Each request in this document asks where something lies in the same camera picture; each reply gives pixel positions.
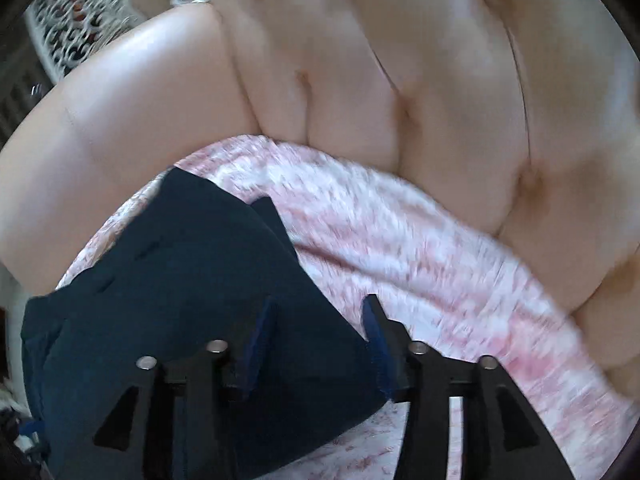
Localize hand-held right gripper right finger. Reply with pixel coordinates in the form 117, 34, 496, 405
362, 294, 576, 480

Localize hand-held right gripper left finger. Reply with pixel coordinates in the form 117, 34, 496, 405
92, 296, 278, 480

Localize pink floral blanket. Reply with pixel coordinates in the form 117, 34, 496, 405
55, 135, 636, 480

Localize dark blue sweatshirt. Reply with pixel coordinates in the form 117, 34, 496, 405
21, 167, 388, 480

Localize tufted beige leather sofa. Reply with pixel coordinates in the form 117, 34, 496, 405
0, 0, 640, 401

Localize white carved lattice screen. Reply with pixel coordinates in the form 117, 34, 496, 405
25, 0, 146, 81

